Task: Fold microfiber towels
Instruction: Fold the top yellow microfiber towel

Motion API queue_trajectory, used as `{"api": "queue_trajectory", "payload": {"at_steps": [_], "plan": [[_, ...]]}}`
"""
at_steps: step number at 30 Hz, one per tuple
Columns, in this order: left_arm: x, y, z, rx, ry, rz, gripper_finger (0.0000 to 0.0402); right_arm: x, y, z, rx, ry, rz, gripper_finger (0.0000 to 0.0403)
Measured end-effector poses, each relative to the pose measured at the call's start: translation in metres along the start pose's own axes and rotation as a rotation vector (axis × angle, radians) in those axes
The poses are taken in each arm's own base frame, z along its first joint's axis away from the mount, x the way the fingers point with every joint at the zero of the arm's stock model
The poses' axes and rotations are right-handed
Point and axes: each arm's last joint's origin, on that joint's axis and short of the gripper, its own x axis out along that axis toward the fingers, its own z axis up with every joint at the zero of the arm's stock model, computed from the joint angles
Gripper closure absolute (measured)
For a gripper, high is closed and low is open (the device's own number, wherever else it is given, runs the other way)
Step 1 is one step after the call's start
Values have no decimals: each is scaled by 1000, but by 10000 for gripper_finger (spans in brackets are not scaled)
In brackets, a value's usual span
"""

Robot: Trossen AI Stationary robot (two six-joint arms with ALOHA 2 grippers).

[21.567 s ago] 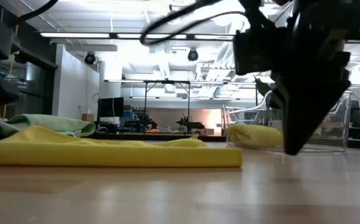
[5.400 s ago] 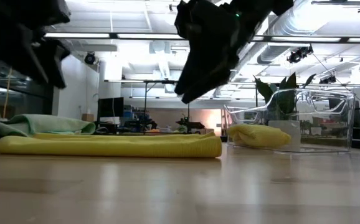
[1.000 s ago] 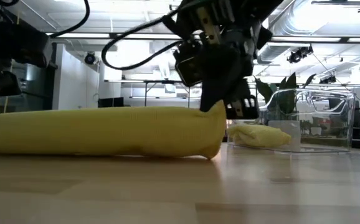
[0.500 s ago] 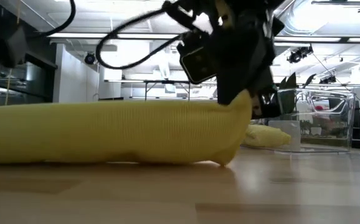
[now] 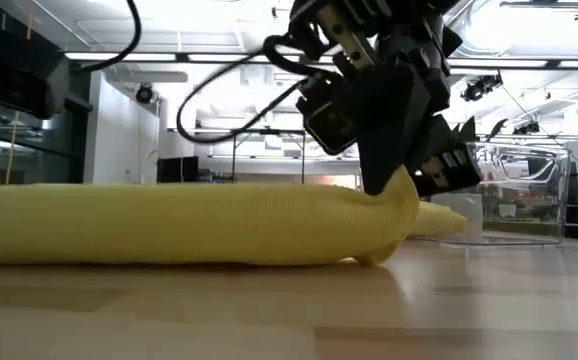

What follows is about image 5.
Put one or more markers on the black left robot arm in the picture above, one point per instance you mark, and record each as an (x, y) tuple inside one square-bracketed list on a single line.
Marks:
[(14, 70)]

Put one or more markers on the yellow microfiber towel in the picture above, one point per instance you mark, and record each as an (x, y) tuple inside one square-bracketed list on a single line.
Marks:
[(169, 225), (439, 220)]

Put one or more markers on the small black monitor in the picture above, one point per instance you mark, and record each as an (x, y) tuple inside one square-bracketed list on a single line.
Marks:
[(176, 170)]

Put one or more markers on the small black ceiling-mounted device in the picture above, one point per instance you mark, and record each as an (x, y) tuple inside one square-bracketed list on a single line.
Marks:
[(526, 128)]

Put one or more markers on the black round ceiling camera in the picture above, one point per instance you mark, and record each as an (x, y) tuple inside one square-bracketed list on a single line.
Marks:
[(144, 93)]

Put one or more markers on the clear plastic bin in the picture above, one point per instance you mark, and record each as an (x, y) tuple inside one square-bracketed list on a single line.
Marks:
[(519, 200)]

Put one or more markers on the overhead light bar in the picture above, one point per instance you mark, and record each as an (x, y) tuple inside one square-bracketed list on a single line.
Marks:
[(169, 57)]

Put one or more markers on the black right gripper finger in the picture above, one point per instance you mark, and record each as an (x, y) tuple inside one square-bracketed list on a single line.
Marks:
[(389, 130), (434, 145)]

